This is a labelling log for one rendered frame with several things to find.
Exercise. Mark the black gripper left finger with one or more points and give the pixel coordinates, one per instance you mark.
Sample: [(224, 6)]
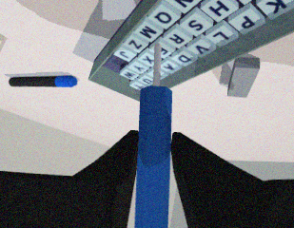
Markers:
[(99, 196)]

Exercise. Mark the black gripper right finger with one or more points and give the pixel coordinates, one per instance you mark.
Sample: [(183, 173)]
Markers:
[(217, 194)]

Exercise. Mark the blue stylus with grey tip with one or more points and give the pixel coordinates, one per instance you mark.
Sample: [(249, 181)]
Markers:
[(154, 152)]

